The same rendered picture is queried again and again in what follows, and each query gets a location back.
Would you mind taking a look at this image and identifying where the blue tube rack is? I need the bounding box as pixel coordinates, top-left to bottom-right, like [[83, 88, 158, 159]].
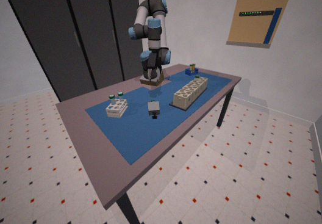
[[185, 68, 198, 76]]

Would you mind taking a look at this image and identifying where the blue bench mat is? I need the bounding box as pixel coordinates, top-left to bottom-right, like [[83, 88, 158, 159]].
[[85, 70, 231, 165]]

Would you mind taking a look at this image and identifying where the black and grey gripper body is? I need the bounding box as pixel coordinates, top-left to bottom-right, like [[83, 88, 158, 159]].
[[149, 48, 161, 68]]

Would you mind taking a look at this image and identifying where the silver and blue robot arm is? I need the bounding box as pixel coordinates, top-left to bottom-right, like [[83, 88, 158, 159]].
[[128, 0, 171, 79]]

